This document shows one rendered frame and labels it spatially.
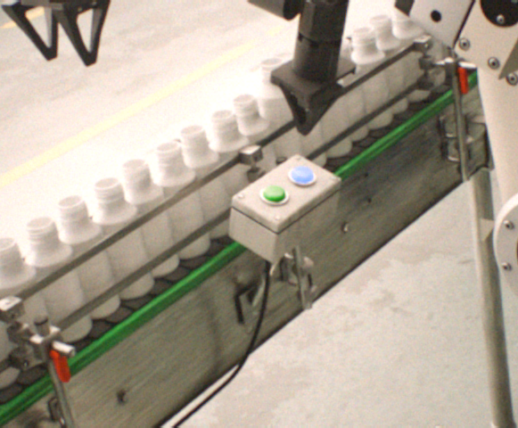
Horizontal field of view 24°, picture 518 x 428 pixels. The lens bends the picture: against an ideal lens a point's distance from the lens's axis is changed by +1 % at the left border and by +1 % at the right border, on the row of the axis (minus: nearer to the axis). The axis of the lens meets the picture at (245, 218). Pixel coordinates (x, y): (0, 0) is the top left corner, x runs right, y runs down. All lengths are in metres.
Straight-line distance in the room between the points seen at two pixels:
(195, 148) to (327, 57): 0.29
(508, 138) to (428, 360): 2.06
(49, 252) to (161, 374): 0.26
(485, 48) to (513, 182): 0.29
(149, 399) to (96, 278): 0.19
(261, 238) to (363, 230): 0.42
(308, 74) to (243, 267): 0.36
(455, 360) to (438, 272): 0.46
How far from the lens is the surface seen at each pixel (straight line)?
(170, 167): 1.63
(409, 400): 3.03
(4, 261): 1.47
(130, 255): 1.59
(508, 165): 1.16
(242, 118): 1.75
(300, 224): 1.57
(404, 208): 2.03
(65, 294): 1.52
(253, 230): 1.56
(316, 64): 1.47
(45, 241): 1.50
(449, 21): 0.92
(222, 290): 1.70
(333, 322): 3.38
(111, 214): 1.57
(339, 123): 1.89
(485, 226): 2.26
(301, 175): 1.59
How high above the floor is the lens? 1.78
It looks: 26 degrees down
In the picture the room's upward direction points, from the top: 11 degrees counter-clockwise
